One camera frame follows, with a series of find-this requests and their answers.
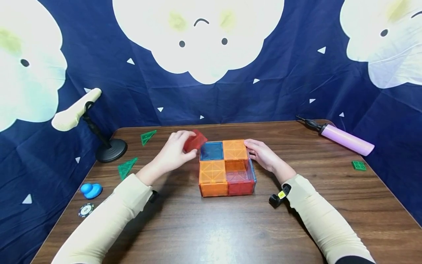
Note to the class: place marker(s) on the person's left hand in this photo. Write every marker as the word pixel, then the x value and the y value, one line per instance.
pixel 169 156

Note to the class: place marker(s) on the person's right hand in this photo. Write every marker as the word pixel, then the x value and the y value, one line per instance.
pixel 272 158

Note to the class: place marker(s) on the person's right thumb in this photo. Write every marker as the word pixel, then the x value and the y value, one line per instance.
pixel 256 154

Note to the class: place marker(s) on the person's left fingers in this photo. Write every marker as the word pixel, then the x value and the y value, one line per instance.
pixel 182 134

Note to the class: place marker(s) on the person's right fingers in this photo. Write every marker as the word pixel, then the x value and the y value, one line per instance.
pixel 254 142

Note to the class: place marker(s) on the person's left thumb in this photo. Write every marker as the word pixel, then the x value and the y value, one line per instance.
pixel 189 156

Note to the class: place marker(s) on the red square magnetic tile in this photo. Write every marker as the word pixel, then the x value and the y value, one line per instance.
pixel 197 142

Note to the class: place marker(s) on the structure of coloured magnetic tiles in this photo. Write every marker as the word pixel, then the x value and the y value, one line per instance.
pixel 217 176

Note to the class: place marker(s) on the person's right forearm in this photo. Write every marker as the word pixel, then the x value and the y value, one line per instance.
pixel 324 220

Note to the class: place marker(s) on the person's left forearm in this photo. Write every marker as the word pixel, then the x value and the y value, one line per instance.
pixel 108 220

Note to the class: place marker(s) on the green triangle magnetic tile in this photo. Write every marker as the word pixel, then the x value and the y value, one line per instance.
pixel 126 168
pixel 147 137

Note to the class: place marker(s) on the black wrist band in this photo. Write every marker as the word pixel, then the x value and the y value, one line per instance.
pixel 153 196
pixel 279 197

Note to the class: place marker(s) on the white pad on black stand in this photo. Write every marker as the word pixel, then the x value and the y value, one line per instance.
pixel 110 150

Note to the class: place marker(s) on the pink hand air pump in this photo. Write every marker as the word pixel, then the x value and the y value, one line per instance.
pixel 346 140

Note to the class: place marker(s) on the small green square tile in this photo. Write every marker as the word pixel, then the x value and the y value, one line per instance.
pixel 358 165

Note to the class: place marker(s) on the blue duck-shaped toy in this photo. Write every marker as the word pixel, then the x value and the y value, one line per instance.
pixel 90 190

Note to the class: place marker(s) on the black and white poker chip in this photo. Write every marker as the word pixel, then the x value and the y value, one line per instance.
pixel 86 210

